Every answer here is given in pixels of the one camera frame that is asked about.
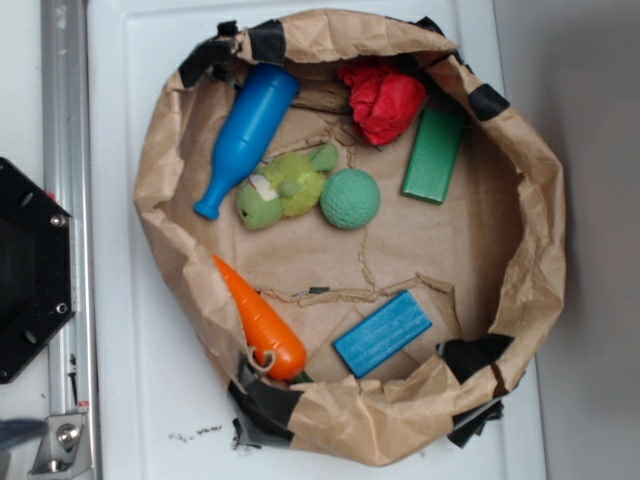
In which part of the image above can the metal corner bracket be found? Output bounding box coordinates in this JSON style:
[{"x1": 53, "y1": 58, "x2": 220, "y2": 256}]
[{"x1": 28, "y1": 413, "x2": 92, "y2": 479}]

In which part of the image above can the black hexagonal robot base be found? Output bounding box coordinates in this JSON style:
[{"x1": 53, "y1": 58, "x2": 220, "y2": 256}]
[{"x1": 1, "y1": 158, "x2": 74, "y2": 385}]

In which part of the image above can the blue wooden block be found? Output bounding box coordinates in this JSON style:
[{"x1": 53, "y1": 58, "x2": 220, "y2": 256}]
[{"x1": 333, "y1": 290, "x2": 432, "y2": 378}]

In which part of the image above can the aluminium frame rail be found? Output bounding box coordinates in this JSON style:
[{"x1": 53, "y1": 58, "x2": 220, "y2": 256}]
[{"x1": 41, "y1": 1, "x2": 102, "y2": 479}]

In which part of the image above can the brown paper bag bin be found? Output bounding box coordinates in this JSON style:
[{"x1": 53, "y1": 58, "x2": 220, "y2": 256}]
[{"x1": 134, "y1": 9, "x2": 566, "y2": 466}]

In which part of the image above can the orange toy carrot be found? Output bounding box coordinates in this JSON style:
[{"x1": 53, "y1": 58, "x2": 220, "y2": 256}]
[{"x1": 212, "y1": 255, "x2": 307, "y2": 382}]

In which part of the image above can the green foam golf ball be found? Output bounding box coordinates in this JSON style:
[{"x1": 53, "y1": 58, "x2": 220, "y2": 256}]
[{"x1": 320, "y1": 169, "x2": 381, "y2": 230}]

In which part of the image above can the green wooden block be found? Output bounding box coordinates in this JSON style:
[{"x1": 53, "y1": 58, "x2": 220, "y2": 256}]
[{"x1": 402, "y1": 109, "x2": 464, "y2": 204}]

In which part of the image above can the red paper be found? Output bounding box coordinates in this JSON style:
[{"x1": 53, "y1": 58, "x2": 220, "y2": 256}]
[{"x1": 338, "y1": 59, "x2": 428, "y2": 147}]

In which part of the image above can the green plush toy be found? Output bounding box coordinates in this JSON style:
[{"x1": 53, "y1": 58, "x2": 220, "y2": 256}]
[{"x1": 236, "y1": 144, "x2": 339, "y2": 231}]

